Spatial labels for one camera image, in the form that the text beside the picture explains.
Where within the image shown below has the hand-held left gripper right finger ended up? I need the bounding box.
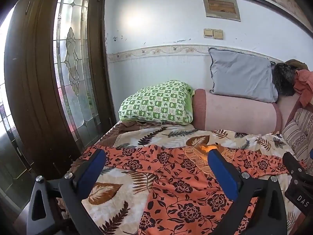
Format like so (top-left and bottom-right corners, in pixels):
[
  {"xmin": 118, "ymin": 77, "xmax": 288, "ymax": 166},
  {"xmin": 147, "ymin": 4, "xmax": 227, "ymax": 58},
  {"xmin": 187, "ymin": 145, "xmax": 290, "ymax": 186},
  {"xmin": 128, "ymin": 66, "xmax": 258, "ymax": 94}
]
[{"xmin": 207, "ymin": 149, "xmax": 288, "ymax": 235}]

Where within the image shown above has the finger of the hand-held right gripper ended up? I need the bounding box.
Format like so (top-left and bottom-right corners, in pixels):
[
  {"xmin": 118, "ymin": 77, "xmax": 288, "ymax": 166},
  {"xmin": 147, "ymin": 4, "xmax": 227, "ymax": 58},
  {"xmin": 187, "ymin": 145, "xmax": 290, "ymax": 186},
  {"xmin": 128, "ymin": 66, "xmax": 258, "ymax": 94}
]
[{"xmin": 282, "ymin": 152, "xmax": 313, "ymax": 184}]

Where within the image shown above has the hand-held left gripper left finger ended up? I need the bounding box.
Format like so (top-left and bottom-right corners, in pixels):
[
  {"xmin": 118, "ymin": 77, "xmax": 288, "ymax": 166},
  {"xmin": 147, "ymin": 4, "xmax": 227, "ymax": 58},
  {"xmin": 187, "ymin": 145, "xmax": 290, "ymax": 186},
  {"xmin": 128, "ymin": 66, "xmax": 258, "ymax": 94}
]
[{"xmin": 26, "ymin": 149, "xmax": 108, "ymax": 235}]

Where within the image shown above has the orange floral garment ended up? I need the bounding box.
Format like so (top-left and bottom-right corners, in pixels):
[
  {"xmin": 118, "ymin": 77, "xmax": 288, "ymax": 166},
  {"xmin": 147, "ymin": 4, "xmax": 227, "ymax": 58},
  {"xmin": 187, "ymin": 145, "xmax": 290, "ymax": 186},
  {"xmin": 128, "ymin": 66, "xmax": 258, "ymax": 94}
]
[{"xmin": 71, "ymin": 144, "xmax": 306, "ymax": 235}]

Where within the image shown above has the striped cushion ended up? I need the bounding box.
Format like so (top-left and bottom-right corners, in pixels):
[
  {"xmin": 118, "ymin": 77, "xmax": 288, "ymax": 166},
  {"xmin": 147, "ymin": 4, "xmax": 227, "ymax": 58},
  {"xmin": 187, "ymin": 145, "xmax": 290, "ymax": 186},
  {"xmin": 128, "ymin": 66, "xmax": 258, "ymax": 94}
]
[{"xmin": 281, "ymin": 108, "xmax": 313, "ymax": 167}]

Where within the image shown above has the pink cushion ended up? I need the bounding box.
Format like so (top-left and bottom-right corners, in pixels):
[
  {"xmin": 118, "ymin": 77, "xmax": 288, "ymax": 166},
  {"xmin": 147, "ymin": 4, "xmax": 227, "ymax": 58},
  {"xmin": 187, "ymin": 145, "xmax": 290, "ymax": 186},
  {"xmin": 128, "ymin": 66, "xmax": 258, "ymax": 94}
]
[{"xmin": 276, "ymin": 92, "xmax": 302, "ymax": 131}]

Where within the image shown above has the pink bolster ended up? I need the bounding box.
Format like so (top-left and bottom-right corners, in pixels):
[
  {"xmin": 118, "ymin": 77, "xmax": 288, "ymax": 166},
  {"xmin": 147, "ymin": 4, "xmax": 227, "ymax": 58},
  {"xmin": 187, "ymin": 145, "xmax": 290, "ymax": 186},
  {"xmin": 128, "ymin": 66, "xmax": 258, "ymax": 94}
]
[{"xmin": 192, "ymin": 89, "xmax": 283, "ymax": 135}]

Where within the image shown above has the leaf print blanket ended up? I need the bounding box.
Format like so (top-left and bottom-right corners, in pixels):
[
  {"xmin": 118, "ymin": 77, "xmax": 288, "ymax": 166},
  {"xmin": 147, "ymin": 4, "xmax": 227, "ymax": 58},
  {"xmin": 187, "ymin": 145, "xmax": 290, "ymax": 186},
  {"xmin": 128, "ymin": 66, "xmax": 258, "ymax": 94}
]
[{"xmin": 56, "ymin": 121, "xmax": 313, "ymax": 235}]

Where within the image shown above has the orange-red cloth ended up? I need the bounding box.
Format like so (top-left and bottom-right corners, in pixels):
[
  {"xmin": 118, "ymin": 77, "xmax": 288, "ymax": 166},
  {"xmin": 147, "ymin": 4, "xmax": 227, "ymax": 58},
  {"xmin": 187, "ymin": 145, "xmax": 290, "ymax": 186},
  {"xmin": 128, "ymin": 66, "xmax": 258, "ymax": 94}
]
[{"xmin": 293, "ymin": 69, "xmax": 313, "ymax": 108}]

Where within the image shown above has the green checkered pillow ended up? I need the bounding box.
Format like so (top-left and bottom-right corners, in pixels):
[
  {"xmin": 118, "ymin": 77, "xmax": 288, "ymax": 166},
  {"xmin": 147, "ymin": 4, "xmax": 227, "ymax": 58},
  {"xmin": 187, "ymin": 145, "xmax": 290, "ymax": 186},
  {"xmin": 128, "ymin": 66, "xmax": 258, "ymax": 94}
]
[{"xmin": 119, "ymin": 80, "xmax": 195, "ymax": 124}]

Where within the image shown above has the grey pillow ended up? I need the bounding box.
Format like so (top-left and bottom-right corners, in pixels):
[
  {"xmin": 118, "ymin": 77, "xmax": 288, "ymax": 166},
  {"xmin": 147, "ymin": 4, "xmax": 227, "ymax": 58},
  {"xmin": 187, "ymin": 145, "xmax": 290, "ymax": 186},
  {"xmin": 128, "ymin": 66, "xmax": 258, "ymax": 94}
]
[{"xmin": 209, "ymin": 48, "xmax": 279, "ymax": 103}]

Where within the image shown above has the brown cloth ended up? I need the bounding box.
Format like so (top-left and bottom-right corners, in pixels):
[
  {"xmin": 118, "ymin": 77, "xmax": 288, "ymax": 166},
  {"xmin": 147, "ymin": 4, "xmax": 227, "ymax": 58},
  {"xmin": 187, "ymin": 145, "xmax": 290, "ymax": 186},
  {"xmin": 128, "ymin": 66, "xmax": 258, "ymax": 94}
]
[{"xmin": 285, "ymin": 59, "xmax": 309, "ymax": 71}]

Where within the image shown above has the brown wooden door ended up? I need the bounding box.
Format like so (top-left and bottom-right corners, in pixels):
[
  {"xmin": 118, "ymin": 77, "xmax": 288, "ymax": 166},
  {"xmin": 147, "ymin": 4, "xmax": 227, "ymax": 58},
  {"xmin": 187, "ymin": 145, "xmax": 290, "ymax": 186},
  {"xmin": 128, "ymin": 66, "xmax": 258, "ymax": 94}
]
[{"xmin": 0, "ymin": 0, "xmax": 116, "ymax": 226}]

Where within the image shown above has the stained glass door pane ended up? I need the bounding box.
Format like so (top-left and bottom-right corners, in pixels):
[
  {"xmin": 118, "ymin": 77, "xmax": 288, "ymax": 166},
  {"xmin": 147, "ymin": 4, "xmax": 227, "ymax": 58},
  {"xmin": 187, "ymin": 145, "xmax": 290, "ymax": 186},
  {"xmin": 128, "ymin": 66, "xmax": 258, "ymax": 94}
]
[{"xmin": 53, "ymin": 0, "xmax": 102, "ymax": 150}]

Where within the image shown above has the metal wall panel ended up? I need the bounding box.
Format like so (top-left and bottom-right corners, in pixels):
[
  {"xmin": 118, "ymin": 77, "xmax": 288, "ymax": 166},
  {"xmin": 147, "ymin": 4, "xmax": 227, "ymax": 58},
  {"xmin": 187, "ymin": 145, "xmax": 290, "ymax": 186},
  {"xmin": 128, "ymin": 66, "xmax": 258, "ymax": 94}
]
[{"xmin": 202, "ymin": 0, "xmax": 241, "ymax": 21}]

